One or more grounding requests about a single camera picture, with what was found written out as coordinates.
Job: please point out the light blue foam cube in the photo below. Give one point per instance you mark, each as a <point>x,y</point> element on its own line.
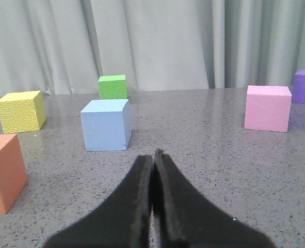
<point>106,124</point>

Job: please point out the grey curtain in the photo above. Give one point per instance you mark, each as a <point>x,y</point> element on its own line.
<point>63,47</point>

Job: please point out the orange-red smooth foam cube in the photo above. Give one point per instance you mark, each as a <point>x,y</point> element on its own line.
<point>13,175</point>

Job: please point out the green foam cube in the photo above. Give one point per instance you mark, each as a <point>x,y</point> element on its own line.
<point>113,87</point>

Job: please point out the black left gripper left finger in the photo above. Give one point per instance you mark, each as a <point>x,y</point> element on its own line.
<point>122,220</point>

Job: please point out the yellow foam cube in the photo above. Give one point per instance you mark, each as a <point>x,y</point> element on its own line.
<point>22,111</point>

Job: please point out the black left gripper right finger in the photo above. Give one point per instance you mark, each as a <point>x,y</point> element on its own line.
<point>188,219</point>

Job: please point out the pink foam cube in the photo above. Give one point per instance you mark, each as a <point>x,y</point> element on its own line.
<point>268,108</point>

